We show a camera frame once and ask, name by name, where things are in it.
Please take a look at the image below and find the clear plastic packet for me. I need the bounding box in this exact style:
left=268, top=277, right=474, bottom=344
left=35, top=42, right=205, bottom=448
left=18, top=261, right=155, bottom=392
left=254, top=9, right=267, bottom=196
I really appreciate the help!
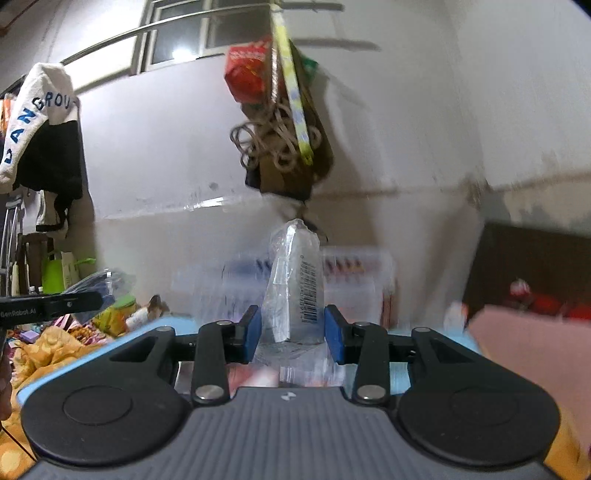
left=261, top=219, right=326, bottom=347

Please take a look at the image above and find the dark wooden headboard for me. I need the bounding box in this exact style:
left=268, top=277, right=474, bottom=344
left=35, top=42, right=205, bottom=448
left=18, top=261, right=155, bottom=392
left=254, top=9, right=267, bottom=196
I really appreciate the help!
left=463, top=222, right=591, bottom=320

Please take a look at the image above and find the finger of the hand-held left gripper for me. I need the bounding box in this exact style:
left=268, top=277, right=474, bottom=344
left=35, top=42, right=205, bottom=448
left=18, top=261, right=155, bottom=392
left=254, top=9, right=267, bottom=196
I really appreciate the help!
left=39, top=291, right=103, bottom=320

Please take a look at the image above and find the green packet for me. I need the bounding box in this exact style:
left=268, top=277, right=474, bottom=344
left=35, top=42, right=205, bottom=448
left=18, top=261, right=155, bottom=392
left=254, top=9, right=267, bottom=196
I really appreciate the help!
left=299, top=52, right=320, bottom=80

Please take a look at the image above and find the blue plastic bag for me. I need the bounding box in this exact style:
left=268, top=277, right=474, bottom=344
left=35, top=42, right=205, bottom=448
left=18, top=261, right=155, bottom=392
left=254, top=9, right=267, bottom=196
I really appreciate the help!
left=60, top=269, right=136, bottom=324

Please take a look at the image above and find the orange printed blanket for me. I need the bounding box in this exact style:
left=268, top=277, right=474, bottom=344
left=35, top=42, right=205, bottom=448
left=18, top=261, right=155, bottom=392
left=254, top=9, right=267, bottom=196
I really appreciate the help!
left=0, top=314, right=591, bottom=480

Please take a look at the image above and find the yellow patterned strap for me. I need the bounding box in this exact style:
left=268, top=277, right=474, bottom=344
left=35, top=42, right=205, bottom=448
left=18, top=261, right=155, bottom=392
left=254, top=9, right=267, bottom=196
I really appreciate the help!
left=270, top=6, right=315, bottom=168

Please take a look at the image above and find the lime green bag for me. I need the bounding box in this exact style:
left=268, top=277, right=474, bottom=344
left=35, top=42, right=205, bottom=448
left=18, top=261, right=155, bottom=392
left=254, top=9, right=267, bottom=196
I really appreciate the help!
left=41, top=250, right=94, bottom=295

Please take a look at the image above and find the white packet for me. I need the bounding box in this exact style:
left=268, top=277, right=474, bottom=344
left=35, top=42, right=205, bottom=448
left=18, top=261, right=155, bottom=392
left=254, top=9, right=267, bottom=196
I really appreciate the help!
left=444, top=301, right=471, bottom=332

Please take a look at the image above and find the red snack packet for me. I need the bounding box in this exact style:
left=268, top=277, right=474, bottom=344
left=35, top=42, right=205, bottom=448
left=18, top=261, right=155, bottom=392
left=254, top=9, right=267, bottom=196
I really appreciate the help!
left=225, top=36, right=279, bottom=106

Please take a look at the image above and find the red item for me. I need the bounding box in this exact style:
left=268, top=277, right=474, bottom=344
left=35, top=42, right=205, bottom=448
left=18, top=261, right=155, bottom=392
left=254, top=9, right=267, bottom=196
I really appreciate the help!
left=508, top=278, right=591, bottom=320

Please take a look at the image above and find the window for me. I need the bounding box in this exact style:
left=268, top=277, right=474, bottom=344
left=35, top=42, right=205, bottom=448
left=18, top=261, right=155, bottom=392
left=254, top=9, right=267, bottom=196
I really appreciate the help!
left=133, top=0, right=279, bottom=73

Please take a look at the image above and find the metal rack frame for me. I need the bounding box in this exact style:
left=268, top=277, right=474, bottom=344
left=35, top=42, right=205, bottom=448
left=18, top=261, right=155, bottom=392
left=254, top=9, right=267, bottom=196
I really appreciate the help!
left=0, top=188, right=25, bottom=297

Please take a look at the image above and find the steel rail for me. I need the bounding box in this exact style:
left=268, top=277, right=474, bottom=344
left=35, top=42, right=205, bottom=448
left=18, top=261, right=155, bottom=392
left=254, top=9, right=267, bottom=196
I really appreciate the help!
left=59, top=1, right=345, bottom=66

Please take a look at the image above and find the clear plastic storage box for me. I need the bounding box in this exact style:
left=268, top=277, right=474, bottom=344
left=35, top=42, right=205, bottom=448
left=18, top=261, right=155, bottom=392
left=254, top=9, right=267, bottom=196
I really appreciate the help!
left=222, top=247, right=399, bottom=335

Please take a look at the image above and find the pink cloth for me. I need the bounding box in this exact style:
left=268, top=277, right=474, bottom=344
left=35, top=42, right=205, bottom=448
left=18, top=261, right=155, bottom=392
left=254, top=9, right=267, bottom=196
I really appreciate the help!
left=468, top=304, right=591, bottom=437

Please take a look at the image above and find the white and black jacket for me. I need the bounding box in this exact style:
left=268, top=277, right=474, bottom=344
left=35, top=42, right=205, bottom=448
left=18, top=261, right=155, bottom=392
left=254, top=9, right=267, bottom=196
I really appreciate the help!
left=0, top=62, right=88, bottom=232

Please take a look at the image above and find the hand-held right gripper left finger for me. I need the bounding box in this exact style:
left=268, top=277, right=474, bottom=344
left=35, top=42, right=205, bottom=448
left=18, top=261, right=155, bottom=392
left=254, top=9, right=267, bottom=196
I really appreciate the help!
left=109, top=305, right=263, bottom=408

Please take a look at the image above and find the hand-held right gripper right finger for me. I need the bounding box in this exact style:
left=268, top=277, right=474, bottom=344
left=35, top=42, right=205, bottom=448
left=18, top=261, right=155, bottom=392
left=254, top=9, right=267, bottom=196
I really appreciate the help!
left=323, top=305, right=477, bottom=408

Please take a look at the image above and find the green lid container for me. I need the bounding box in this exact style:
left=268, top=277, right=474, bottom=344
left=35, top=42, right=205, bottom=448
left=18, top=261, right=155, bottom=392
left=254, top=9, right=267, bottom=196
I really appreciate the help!
left=92, top=295, right=139, bottom=337

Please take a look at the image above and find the white bottle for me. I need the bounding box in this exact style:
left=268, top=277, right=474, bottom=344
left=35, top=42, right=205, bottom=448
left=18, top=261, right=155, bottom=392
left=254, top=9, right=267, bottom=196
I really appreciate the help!
left=124, top=306, right=168, bottom=331

